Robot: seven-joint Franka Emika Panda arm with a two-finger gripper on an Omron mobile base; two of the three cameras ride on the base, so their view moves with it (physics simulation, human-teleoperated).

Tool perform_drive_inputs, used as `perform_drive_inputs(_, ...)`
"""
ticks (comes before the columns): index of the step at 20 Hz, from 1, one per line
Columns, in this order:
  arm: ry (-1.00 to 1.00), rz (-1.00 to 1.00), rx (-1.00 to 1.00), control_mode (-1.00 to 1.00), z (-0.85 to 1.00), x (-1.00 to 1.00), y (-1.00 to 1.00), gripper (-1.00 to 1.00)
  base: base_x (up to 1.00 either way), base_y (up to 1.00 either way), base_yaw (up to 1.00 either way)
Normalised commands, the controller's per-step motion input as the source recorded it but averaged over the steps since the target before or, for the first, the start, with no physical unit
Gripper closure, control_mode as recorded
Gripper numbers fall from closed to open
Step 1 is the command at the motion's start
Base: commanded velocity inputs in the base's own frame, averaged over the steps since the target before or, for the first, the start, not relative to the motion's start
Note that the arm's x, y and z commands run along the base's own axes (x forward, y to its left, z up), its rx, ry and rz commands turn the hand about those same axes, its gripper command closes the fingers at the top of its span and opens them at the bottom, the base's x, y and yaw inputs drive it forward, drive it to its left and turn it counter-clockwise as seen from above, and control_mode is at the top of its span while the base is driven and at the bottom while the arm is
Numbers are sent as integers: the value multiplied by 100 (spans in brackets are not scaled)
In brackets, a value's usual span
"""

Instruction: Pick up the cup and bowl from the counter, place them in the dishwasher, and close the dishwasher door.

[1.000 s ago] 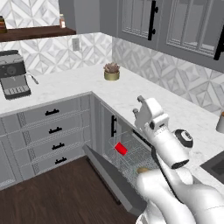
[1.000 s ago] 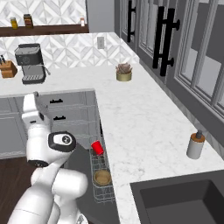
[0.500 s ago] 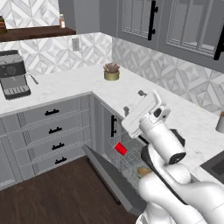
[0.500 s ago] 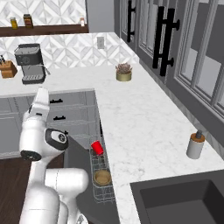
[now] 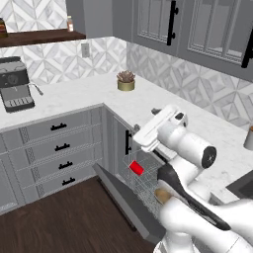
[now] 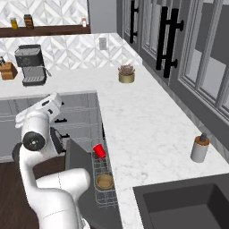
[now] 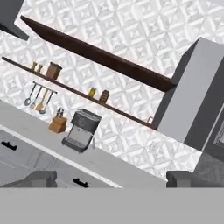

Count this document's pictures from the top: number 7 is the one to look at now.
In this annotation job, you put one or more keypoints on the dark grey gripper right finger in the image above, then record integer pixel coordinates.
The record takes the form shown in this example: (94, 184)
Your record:
(182, 178)

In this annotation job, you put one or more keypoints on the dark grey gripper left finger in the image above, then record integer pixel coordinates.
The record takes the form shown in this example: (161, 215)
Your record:
(40, 178)

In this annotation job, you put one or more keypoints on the wooden knife block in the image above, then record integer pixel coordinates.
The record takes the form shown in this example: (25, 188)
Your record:
(57, 123)

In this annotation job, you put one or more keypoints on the black and silver coffee machine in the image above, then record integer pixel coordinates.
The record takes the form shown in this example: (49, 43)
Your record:
(81, 130)

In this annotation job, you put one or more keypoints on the dark grey spoon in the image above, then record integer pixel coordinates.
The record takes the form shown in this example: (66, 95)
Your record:
(45, 105)

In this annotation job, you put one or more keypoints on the wooden spatula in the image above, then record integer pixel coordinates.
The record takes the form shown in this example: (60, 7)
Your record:
(41, 102)

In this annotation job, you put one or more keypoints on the silver slotted spoon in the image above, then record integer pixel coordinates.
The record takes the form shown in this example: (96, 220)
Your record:
(35, 100)

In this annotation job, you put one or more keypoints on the silver ladle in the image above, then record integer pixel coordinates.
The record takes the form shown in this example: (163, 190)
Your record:
(29, 97)

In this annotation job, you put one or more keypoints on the grey tall cabinet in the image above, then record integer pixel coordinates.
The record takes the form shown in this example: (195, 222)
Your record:
(191, 93)

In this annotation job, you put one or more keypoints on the dark wooden thin shelf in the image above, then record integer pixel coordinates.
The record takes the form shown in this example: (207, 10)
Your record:
(75, 91)

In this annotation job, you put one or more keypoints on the yellow glass jar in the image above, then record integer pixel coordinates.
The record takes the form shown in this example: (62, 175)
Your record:
(92, 92)

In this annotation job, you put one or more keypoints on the brown patterned jar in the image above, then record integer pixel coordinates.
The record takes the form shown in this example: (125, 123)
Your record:
(103, 96)

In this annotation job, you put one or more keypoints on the brown canister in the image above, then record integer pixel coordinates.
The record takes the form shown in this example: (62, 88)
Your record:
(53, 70)

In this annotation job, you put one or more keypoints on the tan salt shaker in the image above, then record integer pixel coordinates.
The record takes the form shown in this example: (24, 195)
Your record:
(39, 68)

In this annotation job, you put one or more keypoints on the tan pepper mill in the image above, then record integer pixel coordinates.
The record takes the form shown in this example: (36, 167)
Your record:
(34, 66)

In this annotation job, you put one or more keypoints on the dark wooden long shelf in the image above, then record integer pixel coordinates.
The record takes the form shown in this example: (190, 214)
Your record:
(99, 54)

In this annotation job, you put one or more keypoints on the grey range hood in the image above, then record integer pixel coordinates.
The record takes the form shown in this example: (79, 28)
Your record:
(11, 17)

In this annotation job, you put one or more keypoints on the white wall socket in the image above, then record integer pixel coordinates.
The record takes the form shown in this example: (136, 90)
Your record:
(153, 146)

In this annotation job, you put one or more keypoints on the black utensil rail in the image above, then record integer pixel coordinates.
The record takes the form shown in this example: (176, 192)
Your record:
(44, 87)

